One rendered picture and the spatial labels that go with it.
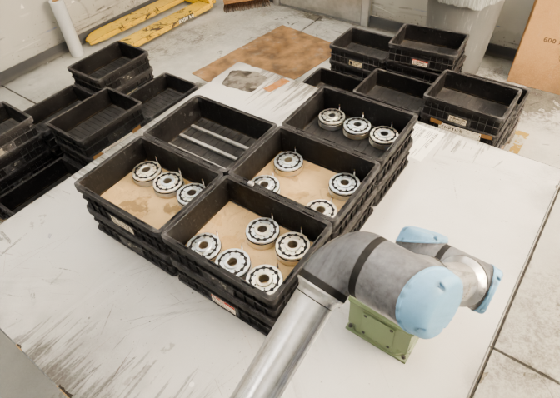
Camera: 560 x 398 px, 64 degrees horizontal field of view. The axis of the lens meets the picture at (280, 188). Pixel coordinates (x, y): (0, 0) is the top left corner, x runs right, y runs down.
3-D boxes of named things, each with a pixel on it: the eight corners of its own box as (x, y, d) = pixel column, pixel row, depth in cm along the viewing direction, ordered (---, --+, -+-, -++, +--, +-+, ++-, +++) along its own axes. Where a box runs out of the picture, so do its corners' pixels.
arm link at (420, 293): (453, 243, 117) (367, 234, 73) (512, 271, 108) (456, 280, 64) (434, 285, 118) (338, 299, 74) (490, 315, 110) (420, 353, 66)
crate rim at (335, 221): (381, 168, 144) (382, 162, 143) (334, 229, 128) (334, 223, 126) (279, 129, 162) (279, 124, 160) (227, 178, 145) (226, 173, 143)
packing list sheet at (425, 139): (447, 131, 187) (447, 131, 187) (424, 162, 175) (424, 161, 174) (376, 108, 202) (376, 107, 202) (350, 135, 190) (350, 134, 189)
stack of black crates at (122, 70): (137, 98, 322) (117, 39, 291) (167, 111, 309) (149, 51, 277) (92, 127, 300) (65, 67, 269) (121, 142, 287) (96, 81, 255)
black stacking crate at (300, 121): (413, 141, 168) (418, 116, 160) (378, 188, 151) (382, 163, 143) (322, 110, 185) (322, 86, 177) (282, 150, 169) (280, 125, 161)
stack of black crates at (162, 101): (177, 116, 304) (164, 71, 280) (209, 130, 290) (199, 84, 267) (131, 147, 282) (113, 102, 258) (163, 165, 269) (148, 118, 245)
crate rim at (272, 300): (334, 229, 128) (334, 223, 126) (273, 308, 111) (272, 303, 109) (227, 178, 145) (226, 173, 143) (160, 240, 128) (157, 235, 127)
